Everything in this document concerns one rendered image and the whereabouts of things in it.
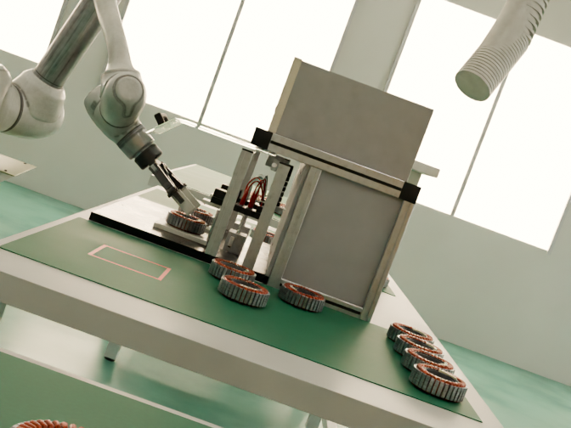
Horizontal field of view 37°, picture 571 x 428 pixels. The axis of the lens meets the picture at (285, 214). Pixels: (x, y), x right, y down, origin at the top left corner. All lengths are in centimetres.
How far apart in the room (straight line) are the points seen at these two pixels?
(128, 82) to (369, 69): 506
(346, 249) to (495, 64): 154
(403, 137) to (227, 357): 103
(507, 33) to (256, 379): 244
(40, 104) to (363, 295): 120
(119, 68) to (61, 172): 511
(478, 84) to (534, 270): 409
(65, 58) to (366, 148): 102
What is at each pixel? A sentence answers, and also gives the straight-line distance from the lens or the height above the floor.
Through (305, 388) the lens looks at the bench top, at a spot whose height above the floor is 74.
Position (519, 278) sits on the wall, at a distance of 744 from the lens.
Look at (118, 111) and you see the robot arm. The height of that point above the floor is 103.
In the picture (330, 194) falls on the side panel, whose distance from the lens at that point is 218.
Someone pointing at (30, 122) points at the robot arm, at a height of 89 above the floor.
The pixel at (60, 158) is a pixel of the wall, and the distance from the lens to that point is 735.
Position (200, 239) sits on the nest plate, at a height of 78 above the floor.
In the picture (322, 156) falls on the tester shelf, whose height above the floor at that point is 110.
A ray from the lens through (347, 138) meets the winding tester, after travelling 228.
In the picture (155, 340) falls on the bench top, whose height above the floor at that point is 73.
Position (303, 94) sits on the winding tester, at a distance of 228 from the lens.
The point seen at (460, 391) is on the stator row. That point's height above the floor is 78.
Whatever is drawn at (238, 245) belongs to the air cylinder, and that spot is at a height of 79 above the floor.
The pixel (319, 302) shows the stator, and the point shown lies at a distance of 205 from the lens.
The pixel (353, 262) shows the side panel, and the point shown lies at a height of 88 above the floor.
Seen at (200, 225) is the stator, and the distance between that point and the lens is 237.
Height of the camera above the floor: 111
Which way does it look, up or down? 5 degrees down
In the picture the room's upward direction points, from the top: 20 degrees clockwise
